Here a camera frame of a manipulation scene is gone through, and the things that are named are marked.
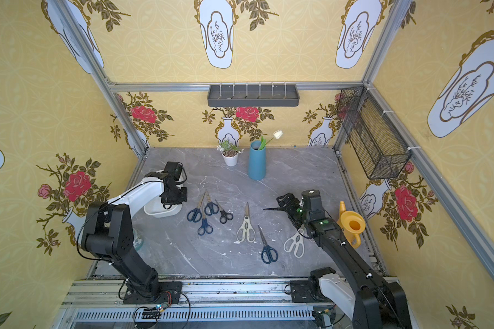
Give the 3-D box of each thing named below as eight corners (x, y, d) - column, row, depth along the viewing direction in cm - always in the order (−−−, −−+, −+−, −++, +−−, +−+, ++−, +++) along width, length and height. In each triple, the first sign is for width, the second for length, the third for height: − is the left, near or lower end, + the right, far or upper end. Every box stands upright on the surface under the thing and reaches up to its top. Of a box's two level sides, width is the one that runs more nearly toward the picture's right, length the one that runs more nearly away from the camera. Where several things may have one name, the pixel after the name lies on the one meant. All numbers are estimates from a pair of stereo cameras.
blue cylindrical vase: (253, 183, 108) (253, 153, 91) (247, 173, 112) (246, 143, 95) (267, 177, 110) (270, 147, 93) (261, 168, 115) (263, 137, 97)
